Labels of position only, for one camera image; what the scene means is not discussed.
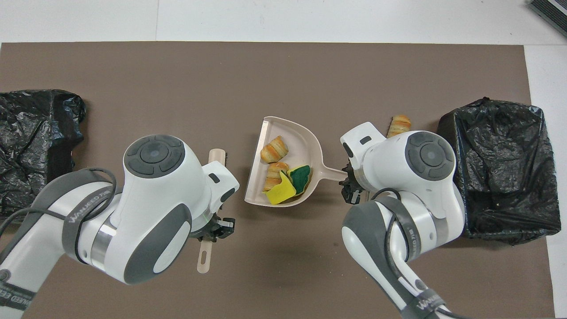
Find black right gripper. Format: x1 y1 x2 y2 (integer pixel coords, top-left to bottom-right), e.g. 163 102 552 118
341 162 370 204

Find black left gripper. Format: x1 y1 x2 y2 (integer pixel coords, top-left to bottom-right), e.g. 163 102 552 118
191 213 236 243

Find beige hand brush black bristles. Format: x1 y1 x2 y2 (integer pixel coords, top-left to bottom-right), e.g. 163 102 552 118
197 148 228 274

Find green and yellow sponge piece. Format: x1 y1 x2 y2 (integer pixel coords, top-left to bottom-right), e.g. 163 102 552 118
287 165 313 196

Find beige plastic dustpan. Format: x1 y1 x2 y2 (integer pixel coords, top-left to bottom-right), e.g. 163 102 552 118
244 116 350 207

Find beige toy bread piece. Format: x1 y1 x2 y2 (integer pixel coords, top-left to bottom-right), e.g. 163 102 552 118
263 162 289 192
260 136 289 163

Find black bag lined bin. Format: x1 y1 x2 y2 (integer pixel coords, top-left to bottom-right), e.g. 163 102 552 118
0 89 85 218
438 97 561 245

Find orange striped toy croissant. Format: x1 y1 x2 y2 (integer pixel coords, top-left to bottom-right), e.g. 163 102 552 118
387 115 412 138

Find brown table mat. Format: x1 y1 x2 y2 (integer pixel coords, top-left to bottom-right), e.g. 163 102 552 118
0 42 555 319

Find dark ribbed grille object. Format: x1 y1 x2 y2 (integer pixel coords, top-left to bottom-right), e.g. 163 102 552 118
528 0 567 38

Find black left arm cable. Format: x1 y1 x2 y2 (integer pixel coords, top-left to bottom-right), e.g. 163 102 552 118
0 167 118 266

